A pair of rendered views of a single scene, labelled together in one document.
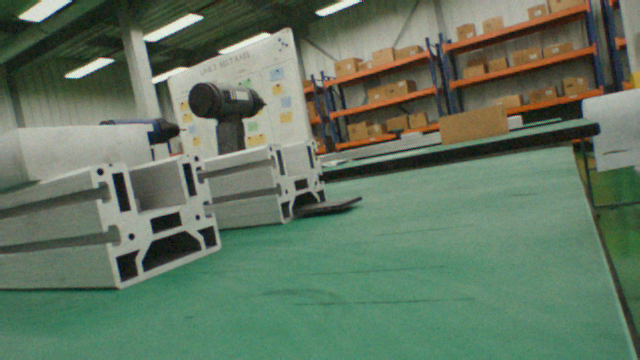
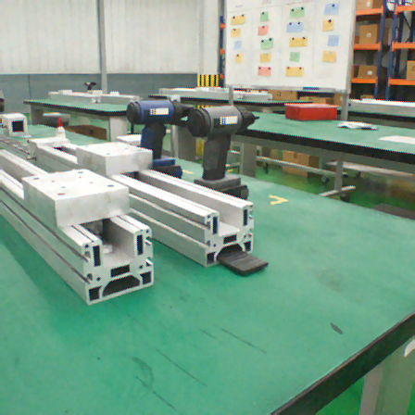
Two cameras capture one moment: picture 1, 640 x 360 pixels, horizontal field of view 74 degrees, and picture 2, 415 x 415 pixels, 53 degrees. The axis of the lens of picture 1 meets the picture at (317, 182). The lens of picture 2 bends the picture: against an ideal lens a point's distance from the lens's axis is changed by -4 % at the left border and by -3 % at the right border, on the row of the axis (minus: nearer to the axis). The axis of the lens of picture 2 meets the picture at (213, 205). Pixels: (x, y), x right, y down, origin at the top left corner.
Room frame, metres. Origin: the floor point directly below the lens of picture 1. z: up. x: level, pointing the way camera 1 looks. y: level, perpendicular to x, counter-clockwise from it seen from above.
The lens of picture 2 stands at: (-0.12, -0.16, 1.06)
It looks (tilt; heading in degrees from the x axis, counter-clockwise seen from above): 17 degrees down; 19
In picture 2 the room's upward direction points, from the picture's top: 1 degrees clockwise
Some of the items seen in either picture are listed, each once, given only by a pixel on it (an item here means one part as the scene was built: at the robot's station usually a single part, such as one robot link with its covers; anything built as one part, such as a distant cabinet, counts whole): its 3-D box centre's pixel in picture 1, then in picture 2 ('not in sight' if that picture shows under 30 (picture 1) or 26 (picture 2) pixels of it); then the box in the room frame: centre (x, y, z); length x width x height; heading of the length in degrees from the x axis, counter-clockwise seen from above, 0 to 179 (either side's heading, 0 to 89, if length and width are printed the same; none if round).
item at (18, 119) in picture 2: not in sight; (13, 126); (1.53, 1.47, 0.83); 0.11 x 0.10 x 0.10; 148
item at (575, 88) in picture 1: (520, 82); not in sight; (8.96, -4.63, 1.59); 2.83 x 0.98 x 3.17; 59
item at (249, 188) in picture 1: (100, 213); (114, 184); (0.69, 0.36, 0.82); 0.80 x 0.10 x 0.09; 58
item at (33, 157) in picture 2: not in sight; (46, 155); (0.92, 0.74, 0.83); 0.12 x 0.09 x 0.10; 148
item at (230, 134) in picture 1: (245, 145); (228, 157); (0.77, 0.11, 0.89); 0.20 x 0.08 x 0.22; 154
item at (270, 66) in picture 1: (246, 158); (281, 87); (3.96, 0.60, 0.97); 1.50 x 0.50 x 1.95; 59
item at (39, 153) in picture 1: (50, 178); (73, 203); (0.40, 0.25, 0.87); 0.16 x 0.11 x 0.07; 58
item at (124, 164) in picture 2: not in sight; (113, 163); (0.69, 0.36, 0.87); 0.16 x 0.11 x 0.07; 58
